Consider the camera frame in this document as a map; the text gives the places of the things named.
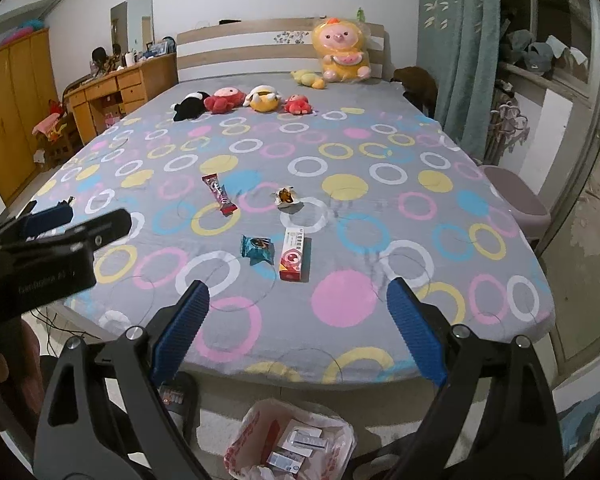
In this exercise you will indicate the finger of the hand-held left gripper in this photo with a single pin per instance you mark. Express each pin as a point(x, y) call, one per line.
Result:
point(45, 220)
point(95, 232)

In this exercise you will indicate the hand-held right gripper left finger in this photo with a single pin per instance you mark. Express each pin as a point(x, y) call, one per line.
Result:
point(180, 330)

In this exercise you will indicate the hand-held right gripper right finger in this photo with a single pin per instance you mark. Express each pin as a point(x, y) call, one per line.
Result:
point(415, 335)

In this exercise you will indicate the white red-print plastic bag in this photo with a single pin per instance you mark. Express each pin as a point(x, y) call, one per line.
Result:
point(250, 430)

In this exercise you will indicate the white grey box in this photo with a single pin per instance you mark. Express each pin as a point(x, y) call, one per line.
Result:
point(307, 439)

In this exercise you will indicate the blue white milk carton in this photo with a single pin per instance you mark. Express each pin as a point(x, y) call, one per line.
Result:
point(286, 461)

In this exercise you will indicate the person's left forearm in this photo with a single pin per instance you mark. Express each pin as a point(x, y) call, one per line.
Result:
point(0, 375)

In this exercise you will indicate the black slipper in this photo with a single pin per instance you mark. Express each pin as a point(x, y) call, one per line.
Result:
point(177, 395)
point(380, 455)

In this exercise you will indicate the chair with pink clothes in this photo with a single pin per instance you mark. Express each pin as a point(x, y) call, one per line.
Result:
point(52, 130)

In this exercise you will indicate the blue snack packet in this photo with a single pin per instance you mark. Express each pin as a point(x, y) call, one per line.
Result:
point(256, 249)

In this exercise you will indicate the yellow wooden wardrobe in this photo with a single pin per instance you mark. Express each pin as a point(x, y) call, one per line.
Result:
point(15, 110)

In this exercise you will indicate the red snack stick packet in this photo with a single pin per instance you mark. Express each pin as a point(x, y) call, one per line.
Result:
point(219, 194)

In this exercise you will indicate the red white medicine box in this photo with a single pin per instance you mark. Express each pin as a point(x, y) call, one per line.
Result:
point(295, 255)

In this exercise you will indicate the wooden dresser desk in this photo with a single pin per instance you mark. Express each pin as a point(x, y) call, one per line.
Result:
point(130, 85)

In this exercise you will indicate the black white plush toy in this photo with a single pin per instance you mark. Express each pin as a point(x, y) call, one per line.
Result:
point(192, 105)

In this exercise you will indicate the pink stool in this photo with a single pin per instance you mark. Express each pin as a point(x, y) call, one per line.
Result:
point(517, 200)

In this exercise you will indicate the gold candy wrapper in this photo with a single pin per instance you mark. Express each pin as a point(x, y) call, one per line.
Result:
point(286, 196)

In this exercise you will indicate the black round desk fan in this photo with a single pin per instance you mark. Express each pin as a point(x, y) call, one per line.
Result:
point(98, 55)

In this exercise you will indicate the white cup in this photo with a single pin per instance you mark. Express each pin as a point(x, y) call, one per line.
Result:
point(128, 59)

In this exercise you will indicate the blue white patterned board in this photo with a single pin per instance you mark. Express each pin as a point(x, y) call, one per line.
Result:
point(580, 410)

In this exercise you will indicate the large red plush toy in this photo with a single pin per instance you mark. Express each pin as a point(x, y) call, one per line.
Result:
point(223, 99)

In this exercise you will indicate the pink blue fluffy bundle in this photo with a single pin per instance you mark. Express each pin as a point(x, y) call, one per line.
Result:
point(22, 28)

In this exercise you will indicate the bed with circle-print sheet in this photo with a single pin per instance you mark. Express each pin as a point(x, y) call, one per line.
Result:
point(330, 160)

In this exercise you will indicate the yellow white plush toy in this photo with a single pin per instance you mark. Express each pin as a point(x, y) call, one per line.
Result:
point(264, 98)

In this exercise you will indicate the wooden striped headboard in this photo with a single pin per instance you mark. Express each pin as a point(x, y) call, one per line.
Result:
point(240, 55)

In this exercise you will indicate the bundle of clothes hangers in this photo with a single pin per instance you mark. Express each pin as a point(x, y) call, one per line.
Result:
point(507, 120)

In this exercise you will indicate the small red plush toy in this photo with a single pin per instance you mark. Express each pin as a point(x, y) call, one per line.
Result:
point(298, 104)

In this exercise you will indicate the brown plush toy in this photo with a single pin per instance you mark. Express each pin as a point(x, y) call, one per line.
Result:
point(417, 85)

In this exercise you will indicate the black item on headboard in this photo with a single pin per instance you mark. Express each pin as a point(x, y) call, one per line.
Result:
point(230, 21)

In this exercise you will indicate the yellow green plush toy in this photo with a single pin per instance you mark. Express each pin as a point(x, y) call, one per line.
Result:
point(307, 77)

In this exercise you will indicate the green leaf-print curtain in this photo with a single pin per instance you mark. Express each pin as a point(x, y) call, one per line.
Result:
point(460, 60)

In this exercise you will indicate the big yellow pig plush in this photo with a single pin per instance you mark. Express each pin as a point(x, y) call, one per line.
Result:
point(341, 50)

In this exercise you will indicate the grey cap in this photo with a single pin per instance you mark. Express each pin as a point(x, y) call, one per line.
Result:
point(537, 57)
point(517, 42)

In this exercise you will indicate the green bottle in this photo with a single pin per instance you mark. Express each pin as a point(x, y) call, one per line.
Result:
point(361, 13)

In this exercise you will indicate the photo frame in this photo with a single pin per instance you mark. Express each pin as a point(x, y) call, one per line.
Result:
point(160, 49)

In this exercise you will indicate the wall mirror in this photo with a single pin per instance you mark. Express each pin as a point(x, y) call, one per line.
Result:
point(135, 20)

